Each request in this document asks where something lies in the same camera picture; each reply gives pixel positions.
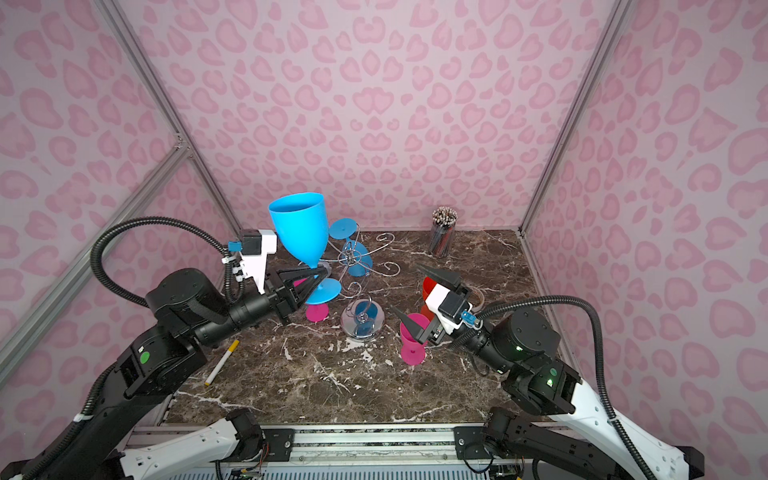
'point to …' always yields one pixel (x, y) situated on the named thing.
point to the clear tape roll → (475, 299)
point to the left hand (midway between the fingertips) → (323, 267)
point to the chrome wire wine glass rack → (362, 318)
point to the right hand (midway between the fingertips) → (404, 282)
